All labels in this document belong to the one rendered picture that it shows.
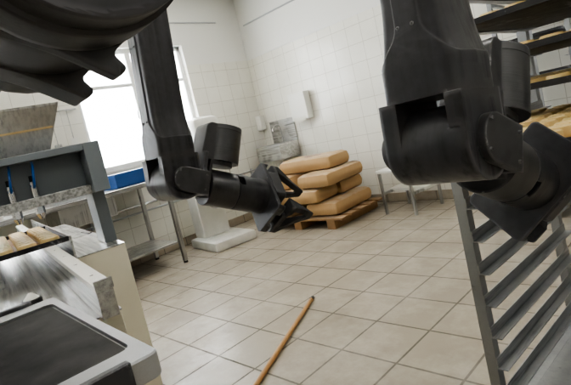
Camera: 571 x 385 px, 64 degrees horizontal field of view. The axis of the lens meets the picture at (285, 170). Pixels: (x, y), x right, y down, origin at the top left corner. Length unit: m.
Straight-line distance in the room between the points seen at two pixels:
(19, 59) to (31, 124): 1.40
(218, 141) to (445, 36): 0.45
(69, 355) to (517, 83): 0.39
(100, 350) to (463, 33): 0.32
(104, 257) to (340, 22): 4.28
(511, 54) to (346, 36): 4.91
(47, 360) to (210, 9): 6.08
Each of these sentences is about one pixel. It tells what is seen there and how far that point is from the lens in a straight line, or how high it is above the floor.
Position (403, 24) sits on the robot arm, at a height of 1.13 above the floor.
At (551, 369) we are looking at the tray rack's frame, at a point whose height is 0.15.
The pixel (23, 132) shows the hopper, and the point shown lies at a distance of 1.59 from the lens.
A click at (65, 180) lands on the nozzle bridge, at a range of 1.63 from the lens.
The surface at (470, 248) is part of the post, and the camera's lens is 1.32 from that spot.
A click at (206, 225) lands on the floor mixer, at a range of 5.10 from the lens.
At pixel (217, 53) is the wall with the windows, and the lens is 6.18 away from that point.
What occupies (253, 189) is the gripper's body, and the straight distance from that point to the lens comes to 0.71.
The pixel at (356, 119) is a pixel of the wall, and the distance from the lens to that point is 5.31.
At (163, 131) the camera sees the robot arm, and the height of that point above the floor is 1.12.
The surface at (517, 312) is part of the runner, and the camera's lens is 1.54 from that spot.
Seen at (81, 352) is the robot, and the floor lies 0.97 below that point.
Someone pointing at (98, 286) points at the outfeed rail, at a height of 0.90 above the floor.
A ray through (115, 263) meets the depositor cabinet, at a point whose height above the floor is 0.78.
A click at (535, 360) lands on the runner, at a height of 0.23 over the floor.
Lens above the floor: 1.08
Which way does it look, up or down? 5 degrees down
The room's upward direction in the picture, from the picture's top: 13 degrees counter-clockwise
